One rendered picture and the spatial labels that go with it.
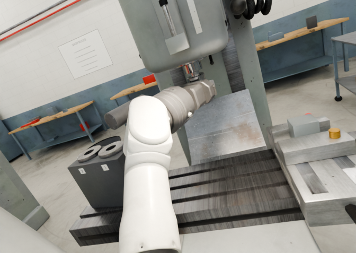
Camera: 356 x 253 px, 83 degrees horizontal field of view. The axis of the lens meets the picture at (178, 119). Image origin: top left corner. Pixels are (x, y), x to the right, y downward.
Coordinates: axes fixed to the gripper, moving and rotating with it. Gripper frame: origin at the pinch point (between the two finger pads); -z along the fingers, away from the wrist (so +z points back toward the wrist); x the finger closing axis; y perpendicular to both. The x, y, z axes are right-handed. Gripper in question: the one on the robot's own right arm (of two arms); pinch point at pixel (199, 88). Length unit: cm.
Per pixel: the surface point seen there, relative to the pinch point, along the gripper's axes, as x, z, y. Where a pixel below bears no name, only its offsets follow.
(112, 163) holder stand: 26.6, 18.2, 13.1
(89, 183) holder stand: 39.5, 22.1, 19.4
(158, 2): -4.7, 12.2, -19.9
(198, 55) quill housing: -6.1, 6.3, -8.7
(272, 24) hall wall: 58, -435, 4
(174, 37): -5.5, 12.0, -13.5
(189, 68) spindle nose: -0.4, 2.4, -6.2
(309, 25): -5, -394, 24
